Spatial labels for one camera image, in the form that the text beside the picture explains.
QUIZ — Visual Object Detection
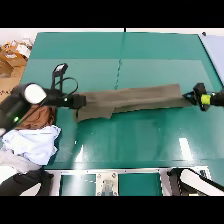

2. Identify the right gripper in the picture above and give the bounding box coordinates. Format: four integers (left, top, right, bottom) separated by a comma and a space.
191, 91, 214, 113

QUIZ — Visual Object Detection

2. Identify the light blue shirt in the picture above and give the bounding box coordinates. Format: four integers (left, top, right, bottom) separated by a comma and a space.
1, 124, 63, 166

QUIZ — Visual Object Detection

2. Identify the silver frame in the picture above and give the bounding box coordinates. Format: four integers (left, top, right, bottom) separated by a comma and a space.
44, 166, 214, 197

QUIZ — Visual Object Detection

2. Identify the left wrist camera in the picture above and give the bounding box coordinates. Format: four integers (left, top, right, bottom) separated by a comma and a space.
50, 62, 70, 91

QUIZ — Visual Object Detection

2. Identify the cardboard box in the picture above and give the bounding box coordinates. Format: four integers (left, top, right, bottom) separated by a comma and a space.
0, 39, 34, 78

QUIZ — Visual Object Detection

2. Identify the black cable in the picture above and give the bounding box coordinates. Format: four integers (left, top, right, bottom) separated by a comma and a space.
59, 76, 80, 98

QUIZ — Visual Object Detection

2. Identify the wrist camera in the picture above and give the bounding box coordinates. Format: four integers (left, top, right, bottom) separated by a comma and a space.
50, 62, 70, 91
193, 82, 208, 96

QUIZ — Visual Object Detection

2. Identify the grey garment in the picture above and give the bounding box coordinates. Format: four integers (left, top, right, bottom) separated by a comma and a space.
0, 147, 42, 175

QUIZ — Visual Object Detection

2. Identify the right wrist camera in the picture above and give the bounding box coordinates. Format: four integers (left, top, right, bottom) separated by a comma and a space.
193, 82, 208, 96

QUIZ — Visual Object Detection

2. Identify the olive brown garment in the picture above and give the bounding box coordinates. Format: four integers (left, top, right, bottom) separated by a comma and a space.
72, 83, 193, 124

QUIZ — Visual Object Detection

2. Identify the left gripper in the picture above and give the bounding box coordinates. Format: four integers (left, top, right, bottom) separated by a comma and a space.
68, 94, 88, 110

